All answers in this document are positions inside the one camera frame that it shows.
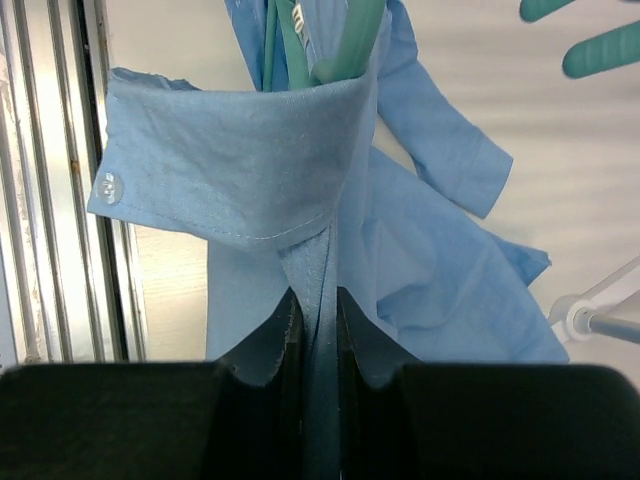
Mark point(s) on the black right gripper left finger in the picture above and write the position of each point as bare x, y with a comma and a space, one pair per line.
255, 426

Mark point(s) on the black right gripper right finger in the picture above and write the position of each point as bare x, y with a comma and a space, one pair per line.
377, 441

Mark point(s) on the light blue shirt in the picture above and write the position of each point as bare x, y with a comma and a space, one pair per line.
375, 184

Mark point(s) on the teal hanger of blue shirt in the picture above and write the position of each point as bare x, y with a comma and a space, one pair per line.
324, 41

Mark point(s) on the teal hanger of white shirt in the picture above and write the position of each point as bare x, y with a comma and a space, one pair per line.
531, 11

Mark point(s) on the teal hanger of checked shirt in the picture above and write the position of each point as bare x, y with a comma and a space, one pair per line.
607, 51

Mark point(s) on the metal clothes rack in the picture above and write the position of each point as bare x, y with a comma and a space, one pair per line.
580, 317

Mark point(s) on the aluminium mounting rail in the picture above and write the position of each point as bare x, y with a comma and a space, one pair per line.
70, 286

